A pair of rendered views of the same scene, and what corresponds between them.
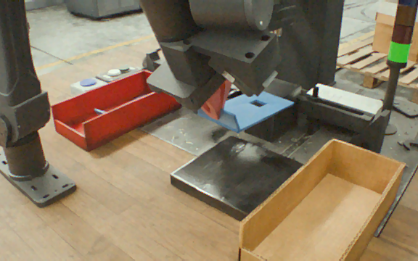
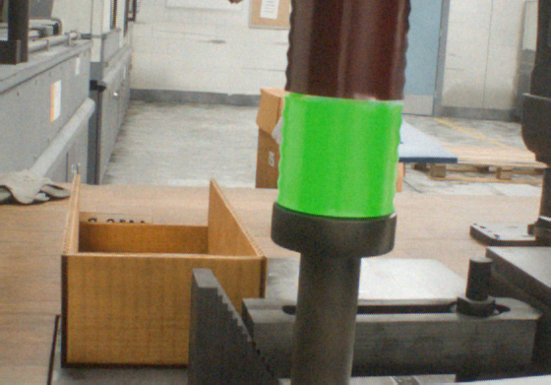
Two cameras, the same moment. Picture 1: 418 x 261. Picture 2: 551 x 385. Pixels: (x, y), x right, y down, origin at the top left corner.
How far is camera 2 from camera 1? 1.04 m
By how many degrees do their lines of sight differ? 117
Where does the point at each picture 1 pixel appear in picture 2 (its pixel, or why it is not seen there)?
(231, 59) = not seen: outside the picture
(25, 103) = (535, 97)
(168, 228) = not seen: hidden behind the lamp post
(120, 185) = not seen: hidden behind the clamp
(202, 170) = (416, 272)
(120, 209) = (411, 252)
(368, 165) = (151, 292)
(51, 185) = (505, 231)
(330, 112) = (384, 310)
